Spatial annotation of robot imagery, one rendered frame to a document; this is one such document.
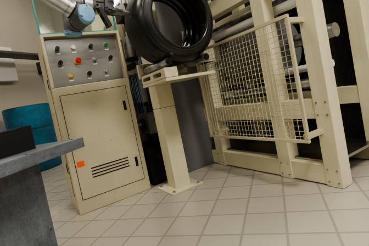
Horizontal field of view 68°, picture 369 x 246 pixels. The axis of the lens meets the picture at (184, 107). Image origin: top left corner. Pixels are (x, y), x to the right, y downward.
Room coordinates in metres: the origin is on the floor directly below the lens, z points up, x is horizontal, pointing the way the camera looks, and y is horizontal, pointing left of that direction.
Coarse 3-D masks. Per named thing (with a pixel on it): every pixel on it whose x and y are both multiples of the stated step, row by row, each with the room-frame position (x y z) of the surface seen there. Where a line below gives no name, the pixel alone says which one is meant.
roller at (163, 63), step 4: (164, 60) 1.64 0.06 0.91; (168, 60) 1.63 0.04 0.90; (156, 64) 1.74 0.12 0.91; (160, 64) 1.69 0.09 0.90; (164, 64) 1.66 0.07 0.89; (168, 64) 1.64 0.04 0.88; (144, 68) 1.92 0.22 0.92; (148, 68) 1.85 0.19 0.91; (152, 68) 1.80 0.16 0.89; (156, 68) 1.76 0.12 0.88; (160, 68) 1.74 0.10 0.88; (144, 72) 1.92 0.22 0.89; (148, 72) 1.89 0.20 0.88
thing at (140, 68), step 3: (150, 63) 1.96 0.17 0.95; (138, 66) 1.91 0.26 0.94; (141, 66) 1.92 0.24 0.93; (144, 66) 1.93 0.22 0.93; (147, 66) 1.94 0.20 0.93; (177, 66) 2.06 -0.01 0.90; (138, 69) 1.91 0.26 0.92; (141, 69) 1.92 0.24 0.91; (159, 69) 1.99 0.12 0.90; (177, 69) 2.06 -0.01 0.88; (180, 69) 2.07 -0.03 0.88; (183, 69) 2.09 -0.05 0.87; (186, 69) 2.10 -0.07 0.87; (138, 72) 1.91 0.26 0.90; (141, 72) 1.91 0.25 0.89; (150, 72) 1.95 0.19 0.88; (180, 72) 2.08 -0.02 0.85; (138, 75) 1.92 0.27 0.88; (141, 75) 1.91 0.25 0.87; (144, 75) 1.92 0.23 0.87; (141, 78) 1.91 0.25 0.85
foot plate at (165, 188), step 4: (192, 180) 2.11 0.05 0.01; (196, 180) 2.09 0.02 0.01; (164, 184) 2.14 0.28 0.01; (168, 184) 2.12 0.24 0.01; (188, 184) 2.03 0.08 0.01; (192, 184) 2.01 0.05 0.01; (196, 184) 2.00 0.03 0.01; (160, 188) 2.07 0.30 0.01; (164, 188) 2.05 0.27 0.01; (168, 188) 2.03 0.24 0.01; (172, 188) 2.01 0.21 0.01; (180, 188) 1.98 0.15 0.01; (184, 188) 1.96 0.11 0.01; (188, 188) 1.96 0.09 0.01; (168, 192) 1.95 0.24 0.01; (172, 192) 1.92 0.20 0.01; (176, 192) 1.92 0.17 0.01; (180, 192) 1.92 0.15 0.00
